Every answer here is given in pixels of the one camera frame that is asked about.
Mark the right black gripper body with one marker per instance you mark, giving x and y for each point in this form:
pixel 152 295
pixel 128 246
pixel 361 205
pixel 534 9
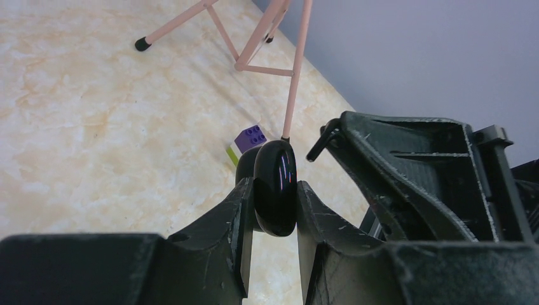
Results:
pixel 513 202

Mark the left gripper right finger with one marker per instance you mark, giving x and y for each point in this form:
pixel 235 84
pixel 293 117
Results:
pixel 340 264

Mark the purple and cream block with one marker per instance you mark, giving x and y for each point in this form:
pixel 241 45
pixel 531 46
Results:
pixel 248 138

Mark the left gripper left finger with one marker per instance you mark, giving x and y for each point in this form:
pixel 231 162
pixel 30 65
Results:
pixel 207 262

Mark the pink music stand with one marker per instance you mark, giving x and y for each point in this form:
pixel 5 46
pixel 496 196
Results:
pixel 264 32

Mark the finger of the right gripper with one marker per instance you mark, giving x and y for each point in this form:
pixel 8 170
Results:
pixel 419 176

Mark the black earbud charging case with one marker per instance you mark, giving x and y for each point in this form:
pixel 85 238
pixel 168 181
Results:
pixel 273 168

